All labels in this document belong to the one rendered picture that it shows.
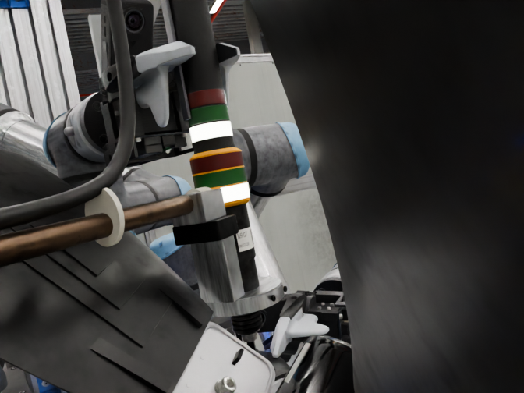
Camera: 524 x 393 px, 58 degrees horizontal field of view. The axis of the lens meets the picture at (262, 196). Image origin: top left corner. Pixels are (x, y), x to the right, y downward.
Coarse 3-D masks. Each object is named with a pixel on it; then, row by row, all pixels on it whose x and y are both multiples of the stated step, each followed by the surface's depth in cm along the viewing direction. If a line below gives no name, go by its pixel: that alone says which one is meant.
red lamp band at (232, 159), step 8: (232, 152) 37; (240, 152) 38; (192, 160) 38; (200, 160) 37; (208, 160) 37; (216, 160) 37; (224, 160) 37; (232, 160) 37; (240, 160) 38; (192, 168) 38; (200, 168) 37; (208, 168) 37; (216, 168) 37
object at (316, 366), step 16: (320, 336) 33; (320, 352) 31; (336, 352) 30; (304, 368) 32; (320, 368) 30; (336, 368) 30; (352, 368) 29; (288, 384) 32; (304, 384) 30; (320, 384) 30; (336, 384) 29; (352, 384) 29
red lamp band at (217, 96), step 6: (204, 90) 37; (210, 90) 37; (216, 90) 37; (222, 90) 38; (192, 96) 37; (198, 96) 37; (204, 96) 37; (210, 96) 37; (216, 96) 37; (222, 96) 38; (192, 102) 37; (198, 102) 37; (204, 102) 37; (210, 102) 37; (216, 102) 37; (222, 102) 38
